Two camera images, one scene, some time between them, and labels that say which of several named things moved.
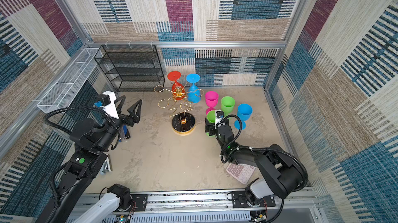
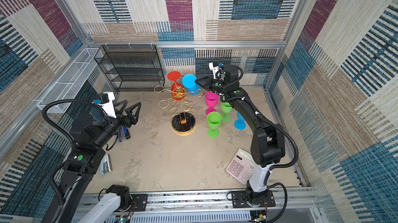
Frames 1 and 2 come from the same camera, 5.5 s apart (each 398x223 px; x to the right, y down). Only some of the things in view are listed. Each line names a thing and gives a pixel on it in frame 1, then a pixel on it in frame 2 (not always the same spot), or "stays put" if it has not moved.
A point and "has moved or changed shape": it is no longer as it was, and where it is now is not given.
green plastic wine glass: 227,103 stays put
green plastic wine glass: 211,117 stays put
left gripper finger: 135,111 stays put
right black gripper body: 210,127 → 217,85
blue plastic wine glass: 194,94 has moved or changed shape
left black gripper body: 128,122 stays put
